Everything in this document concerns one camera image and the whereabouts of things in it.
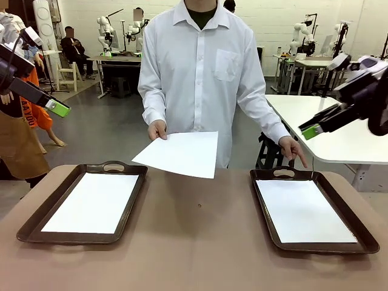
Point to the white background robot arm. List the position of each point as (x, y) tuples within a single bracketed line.
[(338, 33), (298, 36)]

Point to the person's left hand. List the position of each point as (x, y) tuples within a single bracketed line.
[(291, 148)]

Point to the white folding chair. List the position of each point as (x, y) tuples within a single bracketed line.
[(68, 75)]

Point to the white standing air conditioner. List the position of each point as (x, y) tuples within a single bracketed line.
[(45, 18)]

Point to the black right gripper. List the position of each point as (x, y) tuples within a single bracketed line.
[(363, 97)]

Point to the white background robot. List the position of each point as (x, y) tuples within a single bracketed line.
[(104, 27), (133, 30)]

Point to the dark brown plastic tray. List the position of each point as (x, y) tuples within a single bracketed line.
[(318, 248), (75, 238)]

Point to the large white table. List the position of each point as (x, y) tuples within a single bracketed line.
[(333, 148)]

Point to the background person grey t-shirt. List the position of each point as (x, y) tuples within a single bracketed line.
[(139, 15)]

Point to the mannequin with orange pants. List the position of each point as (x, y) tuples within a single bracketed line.
[(39, 116)]

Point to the background person black clothes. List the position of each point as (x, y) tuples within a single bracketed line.
[(74, 50)]

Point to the person's right forearm white sleeve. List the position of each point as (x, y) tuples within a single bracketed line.
[(154, 106)]

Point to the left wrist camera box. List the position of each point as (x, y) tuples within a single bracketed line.
[(31, 37)]

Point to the person in white shirt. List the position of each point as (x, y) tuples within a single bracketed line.
[(197, 75)]

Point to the black plastic stool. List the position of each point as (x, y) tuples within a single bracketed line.
[(121, 86)]

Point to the background workbench table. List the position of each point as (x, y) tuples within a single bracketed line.
[(121, 59)]

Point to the white power socket box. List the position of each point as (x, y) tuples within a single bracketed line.
[(362, 180)]

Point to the black floor tripod stand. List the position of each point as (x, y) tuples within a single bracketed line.
[(57, 88)]

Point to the white A4 paper sheet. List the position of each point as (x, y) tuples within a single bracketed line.
[(91, 203), (182, 154), (303, 210)]

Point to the person's left forearm white sleeve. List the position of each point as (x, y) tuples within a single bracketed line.
[(276, 121)]

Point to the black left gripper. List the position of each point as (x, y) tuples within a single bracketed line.
[(15, 66)]

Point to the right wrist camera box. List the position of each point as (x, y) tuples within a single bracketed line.
[(338, 62)]

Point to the black tripod pole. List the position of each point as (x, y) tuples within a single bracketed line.
[(341, 36)]

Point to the black step stool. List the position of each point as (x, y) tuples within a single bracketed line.
[(272, 154)]

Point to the background person dark hair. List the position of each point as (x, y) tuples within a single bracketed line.
[(229, 5)]

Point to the person's right hand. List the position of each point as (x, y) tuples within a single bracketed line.
[(157, 130)]

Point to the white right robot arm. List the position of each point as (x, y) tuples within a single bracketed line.
[(373, 65)]

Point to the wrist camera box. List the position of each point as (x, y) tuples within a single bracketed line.
[(338, 62), (31, 37)]

